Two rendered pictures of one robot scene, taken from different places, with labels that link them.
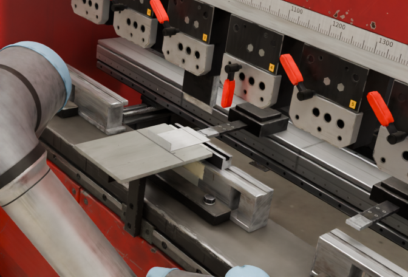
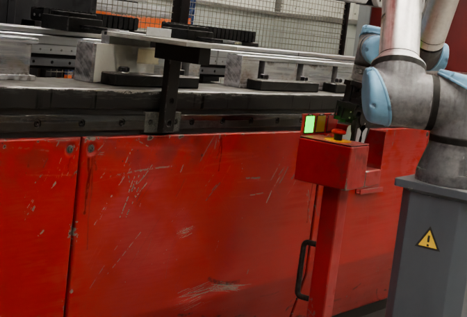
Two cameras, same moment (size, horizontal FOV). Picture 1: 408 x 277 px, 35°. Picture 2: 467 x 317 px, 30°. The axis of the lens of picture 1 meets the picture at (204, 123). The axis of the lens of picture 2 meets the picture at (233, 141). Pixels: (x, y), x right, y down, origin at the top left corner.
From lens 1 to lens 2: 2.69 m
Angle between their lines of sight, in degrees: 92
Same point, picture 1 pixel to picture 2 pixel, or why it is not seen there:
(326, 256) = (247, 66)
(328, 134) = not seen: outside the picture
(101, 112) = (19, 57)
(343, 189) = not seen: hidden behind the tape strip
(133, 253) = (159, 157)
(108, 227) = (128, 153)
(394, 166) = not seen: outside the picture
